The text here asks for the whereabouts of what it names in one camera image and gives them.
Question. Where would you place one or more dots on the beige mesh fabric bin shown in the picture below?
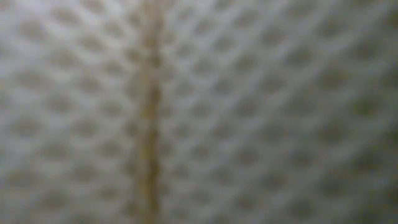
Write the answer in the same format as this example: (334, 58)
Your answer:
(199, 112)

